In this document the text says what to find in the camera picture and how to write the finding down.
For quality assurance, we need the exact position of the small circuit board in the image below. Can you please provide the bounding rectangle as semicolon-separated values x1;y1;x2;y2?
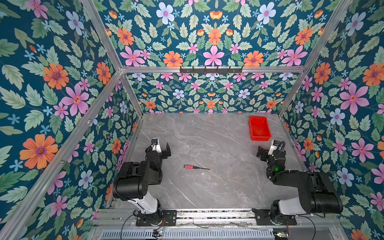
152;230;164;239
273;230;290;240

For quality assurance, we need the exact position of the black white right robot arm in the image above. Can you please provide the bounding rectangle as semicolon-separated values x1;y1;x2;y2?
257;142;344;225

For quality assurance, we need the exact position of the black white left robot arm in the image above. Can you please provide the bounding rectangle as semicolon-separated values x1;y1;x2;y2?
113;139;172;220

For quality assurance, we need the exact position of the small circuit board right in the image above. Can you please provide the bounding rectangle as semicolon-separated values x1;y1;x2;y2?
273;230;290;240

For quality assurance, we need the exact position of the red handled screwdriver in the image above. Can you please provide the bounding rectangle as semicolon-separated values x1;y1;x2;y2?
184;165;210;170

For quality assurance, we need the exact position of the aluminium mounting rail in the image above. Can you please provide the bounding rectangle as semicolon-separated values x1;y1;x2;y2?
88;209;348;240

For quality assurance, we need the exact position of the red plastic bin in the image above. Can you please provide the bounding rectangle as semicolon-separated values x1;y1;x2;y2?
249;116;272;142

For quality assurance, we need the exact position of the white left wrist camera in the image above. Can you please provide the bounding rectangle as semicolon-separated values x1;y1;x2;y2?
150;138;162;153

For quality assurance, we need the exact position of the black hook rack bracket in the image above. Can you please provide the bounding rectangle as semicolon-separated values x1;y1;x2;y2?
179;66;243;75

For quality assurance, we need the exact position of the small circuit board left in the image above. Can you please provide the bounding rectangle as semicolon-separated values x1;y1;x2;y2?
152;230;164;239

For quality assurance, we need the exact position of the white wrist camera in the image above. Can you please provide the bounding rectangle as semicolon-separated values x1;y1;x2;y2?
268;140;280;155
150;138;162;153

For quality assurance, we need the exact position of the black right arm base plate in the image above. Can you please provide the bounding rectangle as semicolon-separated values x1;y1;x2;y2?
252;209;297;226

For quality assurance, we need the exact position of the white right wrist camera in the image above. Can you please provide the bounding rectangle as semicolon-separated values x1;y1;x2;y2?
268;140;280;155

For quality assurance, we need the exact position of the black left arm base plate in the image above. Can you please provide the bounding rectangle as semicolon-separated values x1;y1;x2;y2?
134;210;178;227

